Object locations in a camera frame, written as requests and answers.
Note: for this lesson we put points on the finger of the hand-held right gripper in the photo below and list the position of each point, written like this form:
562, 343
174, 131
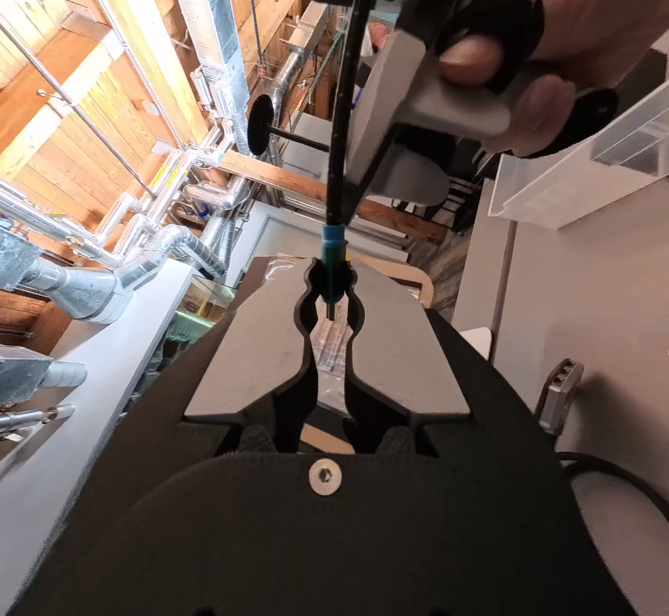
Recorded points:
413, 176
384, 98

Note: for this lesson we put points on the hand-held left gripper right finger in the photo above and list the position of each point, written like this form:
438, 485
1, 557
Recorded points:
407, 354

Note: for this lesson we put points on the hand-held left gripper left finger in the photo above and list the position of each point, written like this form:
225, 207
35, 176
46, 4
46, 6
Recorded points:
251, 354

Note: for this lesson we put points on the grey hdmi hub adapter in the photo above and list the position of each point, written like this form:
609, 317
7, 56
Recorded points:
556, 401

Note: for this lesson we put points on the clear plastic bin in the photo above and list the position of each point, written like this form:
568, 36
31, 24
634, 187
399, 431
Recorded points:
575, 182

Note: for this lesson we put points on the wooden framed instruction board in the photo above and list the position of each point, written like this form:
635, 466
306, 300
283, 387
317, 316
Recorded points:
334, 365

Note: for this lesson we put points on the black floor lamp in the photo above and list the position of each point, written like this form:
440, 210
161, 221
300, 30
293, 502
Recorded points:
260, 124

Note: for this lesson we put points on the silver spiral duct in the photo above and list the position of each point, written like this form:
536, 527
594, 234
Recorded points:
183, 244

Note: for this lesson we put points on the silver tapered duct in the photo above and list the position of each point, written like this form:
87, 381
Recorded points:
78, 286

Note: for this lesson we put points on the silver insulated duct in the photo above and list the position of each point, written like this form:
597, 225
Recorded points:
209, 25

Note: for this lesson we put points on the silver rectangular duct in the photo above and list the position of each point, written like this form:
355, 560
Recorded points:
21, 375

